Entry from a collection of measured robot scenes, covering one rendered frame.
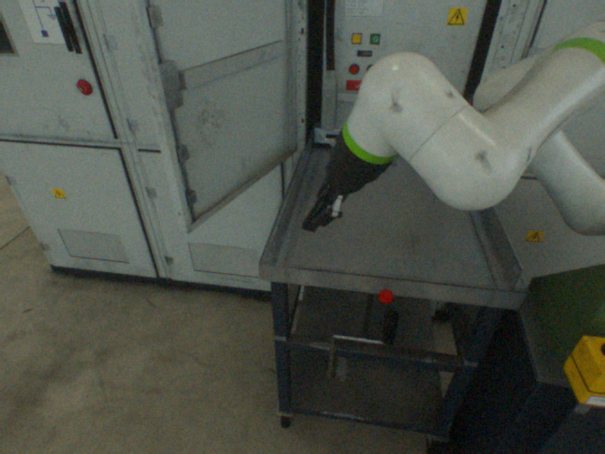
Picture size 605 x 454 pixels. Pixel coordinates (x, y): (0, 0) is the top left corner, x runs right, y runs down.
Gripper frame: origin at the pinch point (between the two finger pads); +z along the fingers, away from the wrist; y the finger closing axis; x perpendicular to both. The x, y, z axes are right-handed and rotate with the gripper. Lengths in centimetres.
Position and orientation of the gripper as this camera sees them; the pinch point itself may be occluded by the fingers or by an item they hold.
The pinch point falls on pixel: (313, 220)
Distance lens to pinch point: 78.8
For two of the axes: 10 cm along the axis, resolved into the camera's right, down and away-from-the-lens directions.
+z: -3.1, 4.5, 8.4
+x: -9.4, -2.6, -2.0
